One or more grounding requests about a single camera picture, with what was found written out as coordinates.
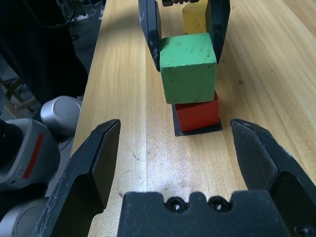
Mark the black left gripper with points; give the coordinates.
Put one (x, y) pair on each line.
(172, 3)

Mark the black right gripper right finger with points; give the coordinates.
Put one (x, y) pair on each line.
(276, 177)

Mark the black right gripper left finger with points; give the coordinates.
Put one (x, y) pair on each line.
(81, 177)

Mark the yellow wooden block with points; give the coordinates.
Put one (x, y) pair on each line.
(195, 19)

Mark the green wooden block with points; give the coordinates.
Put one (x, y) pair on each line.
(187, 74)

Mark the red wooden block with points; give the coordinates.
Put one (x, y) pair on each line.
(197, 116)

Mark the white power strip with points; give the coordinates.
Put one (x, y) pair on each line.
(82, 16)

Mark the wooden chair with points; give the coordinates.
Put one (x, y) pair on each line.
(14, 91)

